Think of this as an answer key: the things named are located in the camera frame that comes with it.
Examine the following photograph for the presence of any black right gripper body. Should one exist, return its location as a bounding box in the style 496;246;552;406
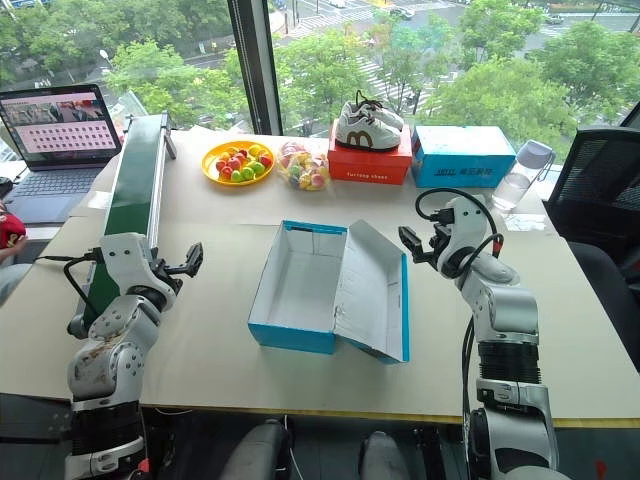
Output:
422;222;455;274

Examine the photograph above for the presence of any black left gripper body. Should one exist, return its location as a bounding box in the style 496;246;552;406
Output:
148;255;185;295

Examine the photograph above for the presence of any red shoe box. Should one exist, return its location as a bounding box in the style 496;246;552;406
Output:
327;119;414;187

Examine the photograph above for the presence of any green conveyor belt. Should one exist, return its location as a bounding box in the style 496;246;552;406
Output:
67;112;178;339

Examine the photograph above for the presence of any blue shoe box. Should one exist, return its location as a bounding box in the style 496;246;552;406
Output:
409;124;517;190
247;218;412;365

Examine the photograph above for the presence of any yellow plate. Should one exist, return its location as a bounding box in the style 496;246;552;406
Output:
201;140;276;187

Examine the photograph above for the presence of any clear water bottle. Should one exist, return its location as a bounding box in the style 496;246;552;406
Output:
490;139;557;211

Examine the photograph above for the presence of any white sneaker with dark laces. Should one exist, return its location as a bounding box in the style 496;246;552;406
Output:
348;88;406;134

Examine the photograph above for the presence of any clear bag of toy fruit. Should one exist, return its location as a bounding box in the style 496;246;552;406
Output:
275;140;332;193

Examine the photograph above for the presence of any black mesh office chair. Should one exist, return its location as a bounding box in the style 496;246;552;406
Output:
543;102;640;374

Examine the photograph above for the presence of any grey laptop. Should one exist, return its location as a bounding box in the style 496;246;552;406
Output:
0;83;124;225

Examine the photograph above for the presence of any dark rounded shape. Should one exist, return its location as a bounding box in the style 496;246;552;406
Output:
233;418;293;480
361;430;412;480

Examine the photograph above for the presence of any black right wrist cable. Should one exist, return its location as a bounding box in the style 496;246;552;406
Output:
414;187;505;261

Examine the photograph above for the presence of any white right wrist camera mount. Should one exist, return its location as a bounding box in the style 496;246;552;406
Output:
438;195;499;274

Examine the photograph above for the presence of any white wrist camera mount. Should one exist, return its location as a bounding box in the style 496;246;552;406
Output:
438;195;499;274
98;232;177;301

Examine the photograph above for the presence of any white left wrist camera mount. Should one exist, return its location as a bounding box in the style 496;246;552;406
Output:
98;232;177;301

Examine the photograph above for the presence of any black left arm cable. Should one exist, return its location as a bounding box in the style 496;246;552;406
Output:
36;252;102;314

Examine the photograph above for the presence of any black right forearm cable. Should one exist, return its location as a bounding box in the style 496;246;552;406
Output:
460;313;478;480

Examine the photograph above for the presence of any dark window frame post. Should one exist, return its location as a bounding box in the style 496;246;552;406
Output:
226;0;285;137

